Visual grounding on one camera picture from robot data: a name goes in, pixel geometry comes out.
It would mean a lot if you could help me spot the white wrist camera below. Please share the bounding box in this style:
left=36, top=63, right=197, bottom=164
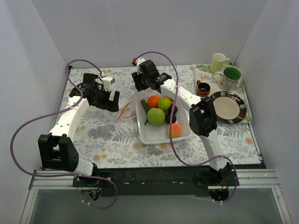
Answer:
left=101, top=76, right=115, bottom=91
left=132, top=57, right=146, bottom=70

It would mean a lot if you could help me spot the fake peach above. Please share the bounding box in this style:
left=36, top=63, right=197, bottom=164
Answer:
left=166, top=123, right=183, bottom=138

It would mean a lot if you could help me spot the white plastic basket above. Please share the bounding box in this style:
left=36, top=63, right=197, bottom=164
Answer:
left=134, top=89, right=191, bottom=144

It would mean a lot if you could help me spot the floral table mat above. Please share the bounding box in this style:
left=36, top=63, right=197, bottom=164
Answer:
left=69, top=65, right=263, bottom=168

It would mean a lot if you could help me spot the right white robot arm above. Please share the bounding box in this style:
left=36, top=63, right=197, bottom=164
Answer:
left=132, top=58, right=232, bottom=186

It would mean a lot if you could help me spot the pale yellow mug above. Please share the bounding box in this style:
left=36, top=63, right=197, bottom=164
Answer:
left=209, top=53, right=230, bottom=73

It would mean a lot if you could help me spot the green floral mug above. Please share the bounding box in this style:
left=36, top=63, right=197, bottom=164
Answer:
left=212, top=67, right=241, bottom=91

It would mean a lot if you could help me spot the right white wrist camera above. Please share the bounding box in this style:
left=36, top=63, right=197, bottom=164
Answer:
left=132, top=57, right=146, bottom=70

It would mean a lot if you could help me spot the fake orange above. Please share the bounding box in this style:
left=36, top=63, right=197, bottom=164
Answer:
left=147, top=95, right=160, bottom=108

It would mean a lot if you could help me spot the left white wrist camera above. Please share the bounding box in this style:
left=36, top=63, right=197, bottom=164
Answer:
left=101, top=76, right=115, bottom=91

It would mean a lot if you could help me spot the small brown cup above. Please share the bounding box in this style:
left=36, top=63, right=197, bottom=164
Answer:
left=196, top=80, right=211, bottom=97

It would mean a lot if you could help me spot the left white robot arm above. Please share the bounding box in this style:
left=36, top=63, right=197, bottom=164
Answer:
left=38, top=73, right=120, bottom=187

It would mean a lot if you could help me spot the fake green cabbage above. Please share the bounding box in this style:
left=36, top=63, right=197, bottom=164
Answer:
left=147, top=108, right=165, bottom=126

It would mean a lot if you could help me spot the floral serving tray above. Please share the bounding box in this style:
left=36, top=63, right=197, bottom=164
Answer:
left=193, top=64, right=252, bottom=124

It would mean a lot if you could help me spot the fake green vegetable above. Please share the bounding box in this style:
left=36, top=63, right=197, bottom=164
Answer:
left=141, top=99, right=150, bottom=125

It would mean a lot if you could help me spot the fake green pear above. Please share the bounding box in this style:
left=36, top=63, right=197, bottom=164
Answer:
left=157, top=97, right=171, bottom=111

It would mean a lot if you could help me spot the clear zip top bag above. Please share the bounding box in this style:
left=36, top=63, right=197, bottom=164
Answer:
left=103, top=98, right=136, bottom=123

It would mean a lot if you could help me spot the aluminium frame rail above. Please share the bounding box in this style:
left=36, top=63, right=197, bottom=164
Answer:
left=21, top=166, right=292, bottom=224

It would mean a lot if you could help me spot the striped rim plate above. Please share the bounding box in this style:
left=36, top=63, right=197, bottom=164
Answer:
left=210, top=91, right=247, bottom=124

